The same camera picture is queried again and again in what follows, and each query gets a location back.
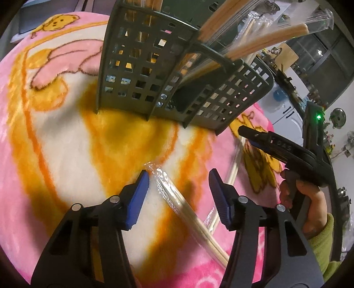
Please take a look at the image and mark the wooden chopsticks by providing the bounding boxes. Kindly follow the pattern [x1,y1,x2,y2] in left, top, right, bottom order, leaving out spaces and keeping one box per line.
[227,8,334,60]
[144,162,232,268]
[203,137,246,234]
[198,0,266,45]
[126,0,164,17]
[243,11,277,40]

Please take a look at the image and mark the person's right hand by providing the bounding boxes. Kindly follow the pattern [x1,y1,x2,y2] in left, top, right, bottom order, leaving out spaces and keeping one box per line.
[279,169,329,238]

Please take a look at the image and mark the pink printed blanket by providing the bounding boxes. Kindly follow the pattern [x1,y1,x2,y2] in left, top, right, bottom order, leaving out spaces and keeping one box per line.
[0,11,291,288]

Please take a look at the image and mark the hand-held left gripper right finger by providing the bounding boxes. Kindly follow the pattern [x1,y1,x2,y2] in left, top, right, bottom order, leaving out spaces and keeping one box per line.
[208,168,325,288]

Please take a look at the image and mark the wooden cutting board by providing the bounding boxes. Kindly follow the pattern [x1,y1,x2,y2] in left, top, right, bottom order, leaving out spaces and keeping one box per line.
[276,43,300,67]

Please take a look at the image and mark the person's right forearm green sleeve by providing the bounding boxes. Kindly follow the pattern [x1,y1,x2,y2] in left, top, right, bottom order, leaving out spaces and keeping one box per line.
[306,213,342,286]

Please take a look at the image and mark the metal lid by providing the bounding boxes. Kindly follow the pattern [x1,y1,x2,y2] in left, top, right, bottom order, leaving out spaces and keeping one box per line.
[331,108,347,130]

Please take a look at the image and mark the white cabinet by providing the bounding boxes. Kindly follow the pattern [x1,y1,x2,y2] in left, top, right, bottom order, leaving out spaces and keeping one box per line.
[272,105,305,145]

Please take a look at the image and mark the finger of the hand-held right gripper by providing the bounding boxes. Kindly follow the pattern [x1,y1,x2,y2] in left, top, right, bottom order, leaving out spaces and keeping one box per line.
[238,125,279,160]

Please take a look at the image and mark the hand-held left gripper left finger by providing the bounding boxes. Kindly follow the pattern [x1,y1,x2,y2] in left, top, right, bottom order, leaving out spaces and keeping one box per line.
[30,169,151,288]

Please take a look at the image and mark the blue round container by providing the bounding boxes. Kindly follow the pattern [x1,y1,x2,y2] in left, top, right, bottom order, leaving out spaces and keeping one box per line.
[272,87,287,102]

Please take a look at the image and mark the dark green plastic utensil holder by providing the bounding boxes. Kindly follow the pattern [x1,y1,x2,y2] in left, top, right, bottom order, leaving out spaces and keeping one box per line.
[95,0,275,136]

